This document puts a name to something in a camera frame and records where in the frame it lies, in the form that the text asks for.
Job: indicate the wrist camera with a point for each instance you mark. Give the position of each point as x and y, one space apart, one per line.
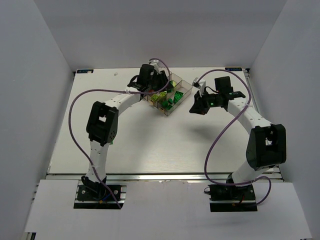
155 64
200 85

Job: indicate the small green square lego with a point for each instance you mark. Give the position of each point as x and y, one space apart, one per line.
170 101

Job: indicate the aluminium front rail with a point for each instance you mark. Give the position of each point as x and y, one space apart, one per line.
273 175

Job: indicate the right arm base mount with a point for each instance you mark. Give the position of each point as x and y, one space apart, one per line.
231 199

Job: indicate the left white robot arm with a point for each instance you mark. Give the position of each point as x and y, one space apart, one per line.
102 125

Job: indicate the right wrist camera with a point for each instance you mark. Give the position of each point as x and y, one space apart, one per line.
200 85

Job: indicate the blue label sticker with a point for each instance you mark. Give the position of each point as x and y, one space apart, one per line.
233 69
84 71

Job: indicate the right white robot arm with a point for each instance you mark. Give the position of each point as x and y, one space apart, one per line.
267 144

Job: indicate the near clear plastic bin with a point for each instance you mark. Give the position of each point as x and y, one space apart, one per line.
187 90

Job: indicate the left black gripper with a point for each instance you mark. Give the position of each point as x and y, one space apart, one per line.
158 80

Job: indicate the left blue label sticker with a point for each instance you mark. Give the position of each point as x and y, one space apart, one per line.
84 71

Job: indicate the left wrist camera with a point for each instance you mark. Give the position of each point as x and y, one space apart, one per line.
155 64

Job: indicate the small lime lego brick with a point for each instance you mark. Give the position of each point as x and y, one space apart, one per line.
162 94

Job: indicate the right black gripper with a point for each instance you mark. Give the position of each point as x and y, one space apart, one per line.
199 103

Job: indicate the right blue label sticker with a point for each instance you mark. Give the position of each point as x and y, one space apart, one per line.
233 69

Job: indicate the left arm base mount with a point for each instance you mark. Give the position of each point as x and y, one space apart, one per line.
94 196

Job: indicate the clear plastic bin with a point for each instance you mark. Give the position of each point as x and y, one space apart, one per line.
187 90
177 80

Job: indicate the green lego brick bottom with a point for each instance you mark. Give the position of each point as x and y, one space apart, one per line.
165 105

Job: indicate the green lego from stack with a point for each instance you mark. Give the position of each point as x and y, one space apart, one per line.
176 99

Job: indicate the middle clear plastic bin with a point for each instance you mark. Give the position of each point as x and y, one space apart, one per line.
177 80

